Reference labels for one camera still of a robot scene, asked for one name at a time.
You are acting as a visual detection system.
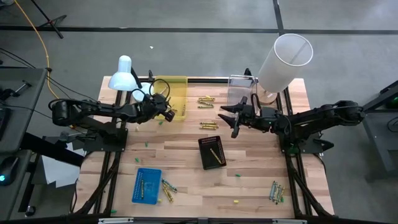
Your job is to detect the white gooseneck desk lamp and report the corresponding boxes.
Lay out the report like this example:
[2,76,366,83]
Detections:
[108,55,155,105]

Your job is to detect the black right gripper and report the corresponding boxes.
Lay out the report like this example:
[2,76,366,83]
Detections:
[217,96,262,139]

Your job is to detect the silver metal bracket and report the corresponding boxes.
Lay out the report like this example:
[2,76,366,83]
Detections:
[272,218,308,224]
[98,217,135,224]

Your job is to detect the clear plastic bin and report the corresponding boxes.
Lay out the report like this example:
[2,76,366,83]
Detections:
[226,74,258,106]

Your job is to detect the grey side desk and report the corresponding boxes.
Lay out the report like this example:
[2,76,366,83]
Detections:
[0,67,48,153]

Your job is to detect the black metal cart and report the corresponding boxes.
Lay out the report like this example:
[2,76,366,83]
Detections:
[341,80,398,181]

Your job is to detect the blue plastic basket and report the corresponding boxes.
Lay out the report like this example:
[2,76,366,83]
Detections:
[131,167,163,205]

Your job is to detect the white paper sheets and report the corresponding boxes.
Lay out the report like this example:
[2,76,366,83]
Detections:
[41,142,86,189]

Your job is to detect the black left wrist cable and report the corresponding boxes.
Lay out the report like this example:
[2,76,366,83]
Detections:
[149,78,171,98]

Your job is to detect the black clamp tool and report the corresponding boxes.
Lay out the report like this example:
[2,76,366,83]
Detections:
[0,80,32,101]

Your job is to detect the black aluminium table frame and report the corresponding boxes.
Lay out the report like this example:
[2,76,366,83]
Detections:
[70,67,336,224]

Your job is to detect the yellow power cable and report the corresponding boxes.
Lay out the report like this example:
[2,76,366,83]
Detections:
[14,0,60,100]

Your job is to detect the yellow plastic bin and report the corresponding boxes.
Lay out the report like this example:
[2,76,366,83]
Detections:
[154,75,188,121]

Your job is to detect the black computer mouse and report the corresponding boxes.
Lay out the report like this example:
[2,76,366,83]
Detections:
[0,155,20,187]

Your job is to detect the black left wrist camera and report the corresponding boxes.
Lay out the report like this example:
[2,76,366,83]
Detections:
[152,93,167,106]

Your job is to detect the black plastic basket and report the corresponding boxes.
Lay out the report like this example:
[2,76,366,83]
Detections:
[198,135,228,170]

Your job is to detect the black tripod stand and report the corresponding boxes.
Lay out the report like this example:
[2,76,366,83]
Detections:
[30,0,68,40]

